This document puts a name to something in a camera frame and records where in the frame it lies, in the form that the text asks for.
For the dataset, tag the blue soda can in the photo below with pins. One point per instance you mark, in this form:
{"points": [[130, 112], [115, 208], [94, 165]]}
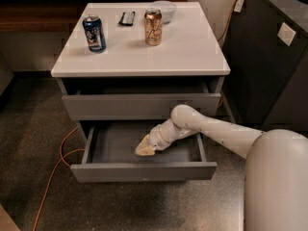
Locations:
{"points": [[93, 29]]}

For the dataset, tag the grey drawer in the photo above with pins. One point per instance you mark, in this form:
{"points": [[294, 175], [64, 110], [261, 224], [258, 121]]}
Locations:
{"points": [[133, 99], [110, 155]]}

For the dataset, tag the dark grey bin cabinet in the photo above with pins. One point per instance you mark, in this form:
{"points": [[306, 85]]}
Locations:
{"points": [[268, 84]]}

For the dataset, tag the grey top drawer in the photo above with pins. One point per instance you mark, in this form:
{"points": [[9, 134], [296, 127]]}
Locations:
{"points": [[133, 99]]}

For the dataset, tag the gold soda can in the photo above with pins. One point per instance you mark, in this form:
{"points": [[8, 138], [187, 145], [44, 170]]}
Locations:
{"points": [[153, 26]]}

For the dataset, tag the white bowl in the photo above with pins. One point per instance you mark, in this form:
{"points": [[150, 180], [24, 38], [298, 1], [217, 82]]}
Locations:
{"points": [[167, 9]]}

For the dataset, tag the black remote control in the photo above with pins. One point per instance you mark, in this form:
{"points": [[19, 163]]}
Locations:
{"points": [[127, 19]]}

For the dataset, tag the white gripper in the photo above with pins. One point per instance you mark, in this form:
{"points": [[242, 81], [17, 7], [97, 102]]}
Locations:
{"points": [[156, 137]]}

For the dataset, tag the white label on cabinet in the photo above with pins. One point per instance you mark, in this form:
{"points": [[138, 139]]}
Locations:
{"points": [[286, 34]]}

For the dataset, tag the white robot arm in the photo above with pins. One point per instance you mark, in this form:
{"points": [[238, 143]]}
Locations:
{"points": [[276, 165]]}

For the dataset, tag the grey drawer cabinet white top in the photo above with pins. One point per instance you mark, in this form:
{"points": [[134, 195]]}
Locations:
{"points": [[189, 49]]}

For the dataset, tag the brown wooden bench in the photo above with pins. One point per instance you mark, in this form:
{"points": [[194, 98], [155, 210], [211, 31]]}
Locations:
{"points": [[47, 15]]}

